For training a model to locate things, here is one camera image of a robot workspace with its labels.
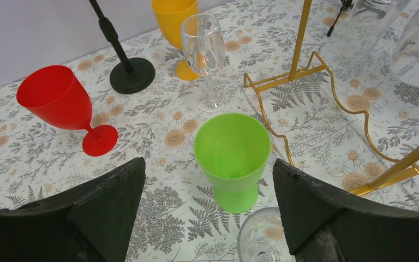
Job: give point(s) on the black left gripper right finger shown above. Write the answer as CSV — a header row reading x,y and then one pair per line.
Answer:
x,y
325,223

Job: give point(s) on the gold wire wine glass rack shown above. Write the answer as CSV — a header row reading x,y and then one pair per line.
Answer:
x,y
350,119

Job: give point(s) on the tripod stand with purple microphone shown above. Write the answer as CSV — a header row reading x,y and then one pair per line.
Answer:
x,y
346,5

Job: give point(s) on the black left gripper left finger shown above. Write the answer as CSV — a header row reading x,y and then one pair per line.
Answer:
x,y
90,222

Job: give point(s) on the black stand with pink microphone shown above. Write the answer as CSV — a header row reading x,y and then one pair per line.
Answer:
x,y
131,75

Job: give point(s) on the yellow plastic wine glass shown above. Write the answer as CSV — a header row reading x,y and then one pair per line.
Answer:
x,y
170,15

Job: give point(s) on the floral patterned tablecloth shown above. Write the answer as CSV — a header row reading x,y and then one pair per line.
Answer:
x,y
178,218

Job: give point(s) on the red plastic wine glass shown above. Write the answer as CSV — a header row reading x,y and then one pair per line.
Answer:
x,y
55,95

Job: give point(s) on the green plastic wine glass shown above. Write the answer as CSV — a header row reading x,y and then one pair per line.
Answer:
x,y
232,150

